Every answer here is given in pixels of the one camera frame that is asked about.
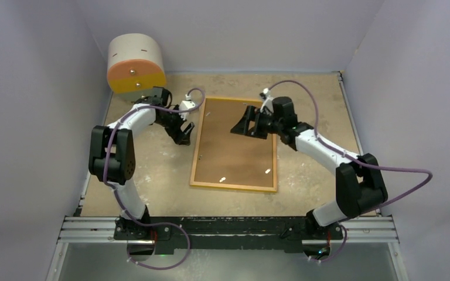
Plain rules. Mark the yellow wooden picture frame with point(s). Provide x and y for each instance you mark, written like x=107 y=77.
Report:
x=232 y=188

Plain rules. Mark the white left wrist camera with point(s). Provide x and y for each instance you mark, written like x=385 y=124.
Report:
x=186 y=106

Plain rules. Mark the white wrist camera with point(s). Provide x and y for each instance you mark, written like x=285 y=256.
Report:
x=186 y=106
x=265 y=94

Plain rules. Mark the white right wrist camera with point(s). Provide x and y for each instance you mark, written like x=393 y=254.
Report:
x=265 y=94

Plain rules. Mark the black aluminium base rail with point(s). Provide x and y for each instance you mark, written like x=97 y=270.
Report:
x=288 y=234

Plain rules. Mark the brown frame backing board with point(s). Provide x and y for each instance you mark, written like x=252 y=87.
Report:
x=232 y=155

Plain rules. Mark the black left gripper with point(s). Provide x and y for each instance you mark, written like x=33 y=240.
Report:
x=180 y=137

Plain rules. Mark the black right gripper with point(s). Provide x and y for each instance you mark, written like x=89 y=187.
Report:
x=242 y=127

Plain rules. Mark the white orange yellow drawer cabinet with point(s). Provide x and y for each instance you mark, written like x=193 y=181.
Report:
x=134 y=66

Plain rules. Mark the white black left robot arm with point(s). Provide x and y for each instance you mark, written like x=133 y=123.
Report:
x=112 y=151

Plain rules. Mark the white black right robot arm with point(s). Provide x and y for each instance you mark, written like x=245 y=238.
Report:
x=359 y=188

